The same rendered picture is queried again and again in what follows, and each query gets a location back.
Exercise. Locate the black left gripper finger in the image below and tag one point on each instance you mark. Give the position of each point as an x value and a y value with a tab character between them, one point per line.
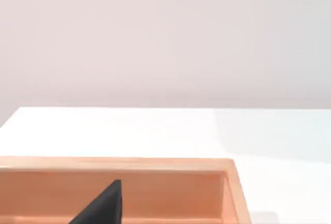
106	207

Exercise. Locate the shallow salmon-coloured box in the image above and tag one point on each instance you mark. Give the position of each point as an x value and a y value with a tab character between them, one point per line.
170	193

